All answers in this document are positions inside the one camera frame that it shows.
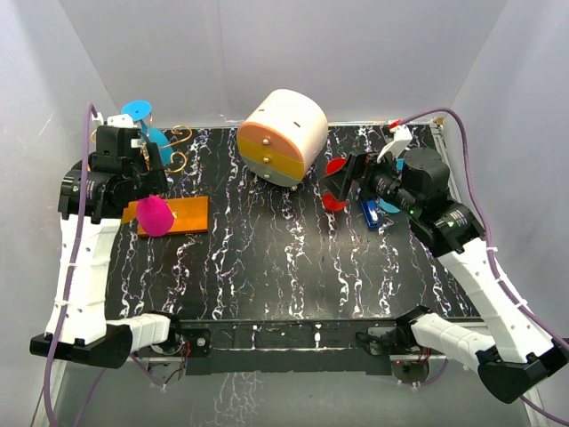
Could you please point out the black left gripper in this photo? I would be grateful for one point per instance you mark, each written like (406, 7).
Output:
(154, 182)

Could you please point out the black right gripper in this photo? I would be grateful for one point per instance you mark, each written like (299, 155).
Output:
(339, 183)

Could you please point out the red wine glass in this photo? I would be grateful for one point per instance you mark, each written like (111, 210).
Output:
(334, 182)

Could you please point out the pink wine glass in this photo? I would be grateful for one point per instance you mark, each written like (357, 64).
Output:
(154, 216)

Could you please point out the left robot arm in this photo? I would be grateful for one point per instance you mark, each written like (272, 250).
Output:
(91, 206)

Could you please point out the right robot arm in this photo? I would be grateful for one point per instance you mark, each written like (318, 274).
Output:
(516, 353)

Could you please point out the blue stapler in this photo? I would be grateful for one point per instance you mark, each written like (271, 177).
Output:
(370, 210)

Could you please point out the round three-drawer cabinet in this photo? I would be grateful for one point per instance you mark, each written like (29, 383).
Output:
(282, 138)

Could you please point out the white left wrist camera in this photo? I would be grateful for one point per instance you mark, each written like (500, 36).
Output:
(119, 121)

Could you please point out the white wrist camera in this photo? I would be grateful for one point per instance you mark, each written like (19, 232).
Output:
(119, 121)
(401, 138)

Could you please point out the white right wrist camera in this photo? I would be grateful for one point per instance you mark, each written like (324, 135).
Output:
(401, 138)

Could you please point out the gold wire glass rack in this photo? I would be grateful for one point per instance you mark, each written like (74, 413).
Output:
(191, 212)

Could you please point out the black front mounting rail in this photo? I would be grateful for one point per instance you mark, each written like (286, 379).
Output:
(299, 346)

